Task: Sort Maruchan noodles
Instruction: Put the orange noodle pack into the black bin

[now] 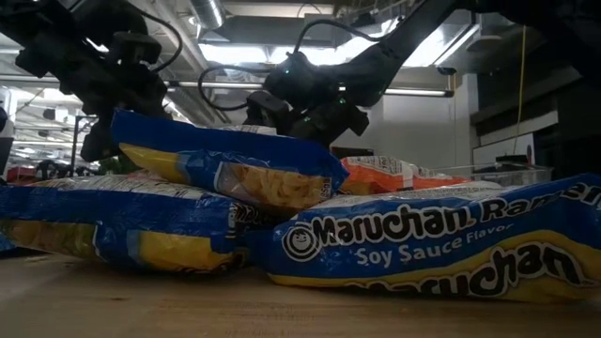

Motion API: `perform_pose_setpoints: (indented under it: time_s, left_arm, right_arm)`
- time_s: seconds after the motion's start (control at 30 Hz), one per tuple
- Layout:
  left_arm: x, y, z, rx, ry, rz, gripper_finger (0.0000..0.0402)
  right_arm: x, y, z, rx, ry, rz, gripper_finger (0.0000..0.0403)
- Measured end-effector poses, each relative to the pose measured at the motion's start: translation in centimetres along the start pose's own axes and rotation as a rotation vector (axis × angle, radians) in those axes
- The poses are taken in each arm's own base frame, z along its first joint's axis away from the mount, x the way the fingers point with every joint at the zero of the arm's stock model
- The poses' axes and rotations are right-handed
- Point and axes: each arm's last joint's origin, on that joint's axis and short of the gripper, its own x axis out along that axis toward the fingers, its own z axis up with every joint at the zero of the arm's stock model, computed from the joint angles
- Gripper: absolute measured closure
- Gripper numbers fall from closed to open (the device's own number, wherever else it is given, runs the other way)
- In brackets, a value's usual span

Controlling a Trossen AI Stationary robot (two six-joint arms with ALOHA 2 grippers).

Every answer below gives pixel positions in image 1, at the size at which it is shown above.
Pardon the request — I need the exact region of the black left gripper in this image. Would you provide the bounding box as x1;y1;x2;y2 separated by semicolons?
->
60;63;170;162

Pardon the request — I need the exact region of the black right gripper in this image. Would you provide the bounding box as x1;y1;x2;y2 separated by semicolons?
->
288;91;371;146

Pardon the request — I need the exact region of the orange Maruchan ramen packet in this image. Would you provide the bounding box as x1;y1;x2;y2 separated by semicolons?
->
337;155;473;196

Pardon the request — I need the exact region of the blue Maruchan ramen packet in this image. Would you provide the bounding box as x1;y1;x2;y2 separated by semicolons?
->
0;174;283;274
243;172;601;304
110;108;351;217

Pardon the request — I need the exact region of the clear plastic bin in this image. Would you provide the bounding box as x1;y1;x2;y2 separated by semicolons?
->
431;161;555;189

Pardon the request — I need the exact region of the black pole stand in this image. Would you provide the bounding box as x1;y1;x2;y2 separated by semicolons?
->
69;115;102;177

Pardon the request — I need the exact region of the black equipment cart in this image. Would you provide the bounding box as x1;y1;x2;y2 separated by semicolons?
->
331;146;377;160

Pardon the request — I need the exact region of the red bulky object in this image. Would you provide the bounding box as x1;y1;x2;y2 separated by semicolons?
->
4;164;41;184

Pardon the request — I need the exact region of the long LED light bar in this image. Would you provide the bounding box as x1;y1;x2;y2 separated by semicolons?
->
162;78;455;99

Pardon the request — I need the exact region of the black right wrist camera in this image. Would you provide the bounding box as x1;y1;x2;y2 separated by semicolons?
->
243;90;295;137

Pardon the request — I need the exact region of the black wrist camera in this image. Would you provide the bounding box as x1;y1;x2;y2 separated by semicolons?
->
243;90;295;137
106;30;163;66

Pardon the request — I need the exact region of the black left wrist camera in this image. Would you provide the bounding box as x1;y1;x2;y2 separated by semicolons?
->
106;30;163;66

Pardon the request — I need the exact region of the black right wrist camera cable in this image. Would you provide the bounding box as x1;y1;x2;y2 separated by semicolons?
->
197;18;379;113

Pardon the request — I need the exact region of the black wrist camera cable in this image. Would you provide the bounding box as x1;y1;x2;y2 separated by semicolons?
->
197;18;379;113
138;8;185;74

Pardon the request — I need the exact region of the black left wrist camera cable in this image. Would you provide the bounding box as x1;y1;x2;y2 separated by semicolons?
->
138;8;185;74

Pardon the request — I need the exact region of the silver ventilation duct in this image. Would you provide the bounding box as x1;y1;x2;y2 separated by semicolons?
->
187;0;226;30

